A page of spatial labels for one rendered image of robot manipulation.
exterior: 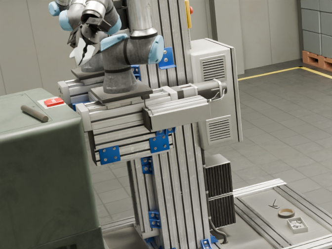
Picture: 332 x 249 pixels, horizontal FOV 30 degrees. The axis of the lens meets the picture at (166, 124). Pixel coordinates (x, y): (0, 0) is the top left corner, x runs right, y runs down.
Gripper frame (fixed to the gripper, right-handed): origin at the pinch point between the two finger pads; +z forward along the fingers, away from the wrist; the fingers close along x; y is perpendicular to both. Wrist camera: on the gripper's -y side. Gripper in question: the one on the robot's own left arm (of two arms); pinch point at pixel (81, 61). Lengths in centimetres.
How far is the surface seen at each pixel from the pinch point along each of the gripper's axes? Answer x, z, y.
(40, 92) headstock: -8.1, -13.3, 46.1
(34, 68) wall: -124, -273, 391
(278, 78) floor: -340, -322, 235
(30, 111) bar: 1.1, 10.2, 24.4
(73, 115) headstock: -8.8, 11.1, 12.3
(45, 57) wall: -128, -285, 380
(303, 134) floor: -274, -175, 139
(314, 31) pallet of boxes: -357, -386, 200
